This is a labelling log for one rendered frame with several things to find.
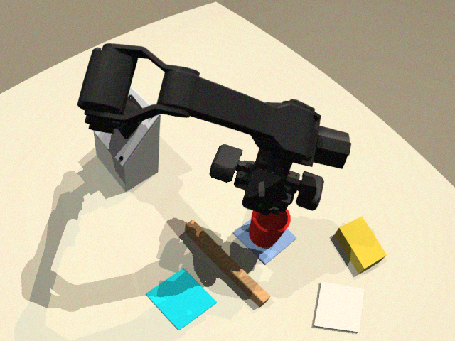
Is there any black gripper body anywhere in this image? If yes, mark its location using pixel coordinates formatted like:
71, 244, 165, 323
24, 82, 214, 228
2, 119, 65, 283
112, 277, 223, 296
209, 144, 324, 211

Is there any white square pad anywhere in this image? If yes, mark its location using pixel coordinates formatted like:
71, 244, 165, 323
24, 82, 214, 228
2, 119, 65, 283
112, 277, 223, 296
313, 281, 365, 333

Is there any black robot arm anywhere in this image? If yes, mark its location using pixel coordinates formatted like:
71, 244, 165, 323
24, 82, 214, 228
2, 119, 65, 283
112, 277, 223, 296
77, 43, 351, 215

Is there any yellow rectangular block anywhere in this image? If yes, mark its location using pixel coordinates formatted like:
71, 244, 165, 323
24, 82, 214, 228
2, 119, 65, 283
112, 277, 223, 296
334, 216, 387, 275

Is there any red cup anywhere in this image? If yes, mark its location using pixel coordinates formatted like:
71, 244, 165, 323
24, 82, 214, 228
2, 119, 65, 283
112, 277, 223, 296
249, 209, 291, 248

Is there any brown wooden bar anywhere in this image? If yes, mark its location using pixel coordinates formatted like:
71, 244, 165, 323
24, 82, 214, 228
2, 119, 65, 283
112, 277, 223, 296
184, 220, 270, 307

